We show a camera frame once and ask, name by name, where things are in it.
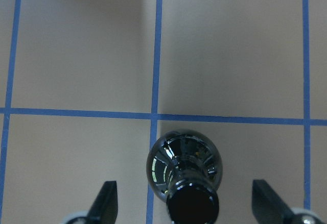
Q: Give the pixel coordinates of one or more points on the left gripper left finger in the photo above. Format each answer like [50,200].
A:
[105,207]

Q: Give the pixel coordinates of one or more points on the dark glass wine bottle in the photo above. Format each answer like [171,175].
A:
[184,169]

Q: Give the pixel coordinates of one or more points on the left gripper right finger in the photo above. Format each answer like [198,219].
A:
[267,206]

